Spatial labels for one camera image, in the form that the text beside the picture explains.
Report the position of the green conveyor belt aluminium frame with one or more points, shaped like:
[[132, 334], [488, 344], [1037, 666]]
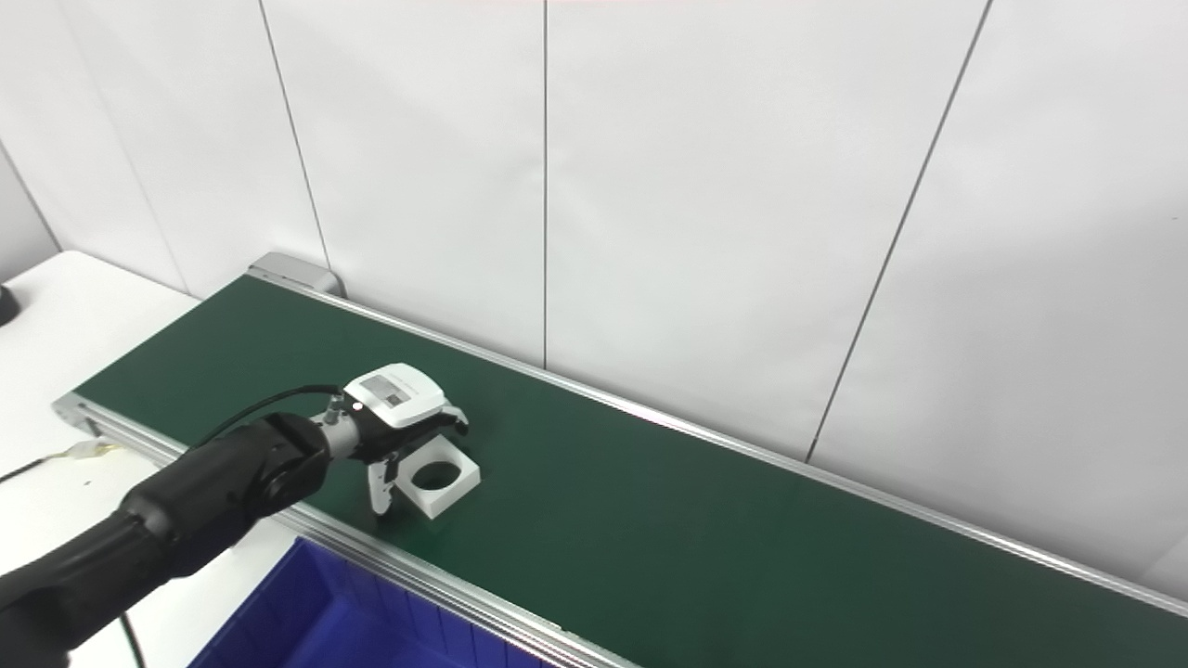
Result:
[[705, 520]]

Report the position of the grey conveyor end cover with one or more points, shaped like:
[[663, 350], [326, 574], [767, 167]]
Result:
[[292, 272]]

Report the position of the blue plastic bin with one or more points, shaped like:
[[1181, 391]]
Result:
[[306, 622]]

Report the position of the white square part with hole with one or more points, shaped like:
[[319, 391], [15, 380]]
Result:
[[445, 490]]

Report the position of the black round object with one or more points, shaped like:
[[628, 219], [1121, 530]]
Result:
[[6, 304]]

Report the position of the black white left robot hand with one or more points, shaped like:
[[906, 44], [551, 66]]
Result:
[[399, 394]]

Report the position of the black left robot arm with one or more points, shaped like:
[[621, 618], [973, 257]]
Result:
[[186, 506]]

